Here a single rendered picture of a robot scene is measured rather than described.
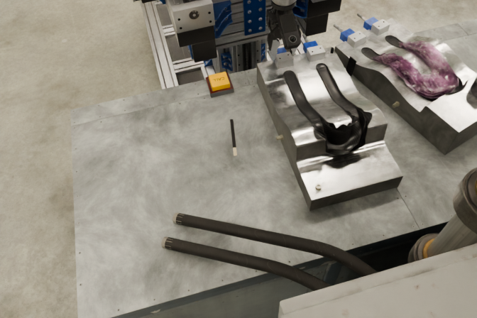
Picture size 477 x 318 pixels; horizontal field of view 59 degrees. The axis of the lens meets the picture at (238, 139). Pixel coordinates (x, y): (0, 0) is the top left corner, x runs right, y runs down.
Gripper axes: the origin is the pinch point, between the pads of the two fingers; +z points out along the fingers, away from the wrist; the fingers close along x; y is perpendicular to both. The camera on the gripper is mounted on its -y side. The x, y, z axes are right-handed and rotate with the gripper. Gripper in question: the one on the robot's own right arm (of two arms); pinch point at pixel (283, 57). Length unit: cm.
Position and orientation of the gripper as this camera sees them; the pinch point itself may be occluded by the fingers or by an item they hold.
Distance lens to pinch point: 137.4
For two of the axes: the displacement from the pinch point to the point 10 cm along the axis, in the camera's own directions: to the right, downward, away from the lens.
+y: -2.6, -7.7, 5.8
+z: 0.5, 5.9, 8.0
